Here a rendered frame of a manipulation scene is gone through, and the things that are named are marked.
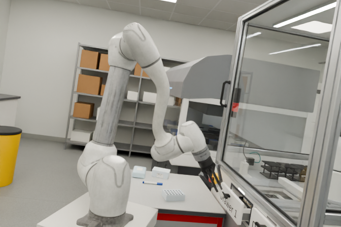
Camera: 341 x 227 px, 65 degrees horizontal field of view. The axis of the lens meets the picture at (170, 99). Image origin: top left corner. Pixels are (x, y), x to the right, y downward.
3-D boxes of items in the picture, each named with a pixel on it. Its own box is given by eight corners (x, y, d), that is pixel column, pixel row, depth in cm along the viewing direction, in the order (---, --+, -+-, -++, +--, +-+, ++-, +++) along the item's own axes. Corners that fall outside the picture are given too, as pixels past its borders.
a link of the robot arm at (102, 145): (81, 194, 117) (69, 176, 136) (115, 194, 126) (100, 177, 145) (121, 24, 118) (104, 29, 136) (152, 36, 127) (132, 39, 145)
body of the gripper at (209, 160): (198, 163, 137) (205, 179, 138) (212, 156, 138) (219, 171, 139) (194, 159, 145) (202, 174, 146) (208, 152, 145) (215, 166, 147)
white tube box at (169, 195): (165, 200, 160) (166, 194, 160) (161, 195, 168) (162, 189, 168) (184, 200, 165) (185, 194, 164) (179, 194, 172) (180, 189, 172)
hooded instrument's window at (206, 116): (173, 152, 223) (181, 98, 221) (154, 120, 399) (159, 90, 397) (297, 166, 241) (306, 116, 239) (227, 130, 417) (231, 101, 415)
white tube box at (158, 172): (150, 176, 199) (151, 169, 199) (153, 173, 208) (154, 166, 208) (167, 179, 198) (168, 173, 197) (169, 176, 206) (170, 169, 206)
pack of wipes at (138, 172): (144, 179, 191) (145, 173, 191) (131, 177, 191) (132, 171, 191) (145, 172, 206) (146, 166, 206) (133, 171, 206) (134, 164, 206)
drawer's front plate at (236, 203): (237, 225, 131) (241, 203, 130) (218, 199, 160) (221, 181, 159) (240, 225, 131) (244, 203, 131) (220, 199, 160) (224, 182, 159)
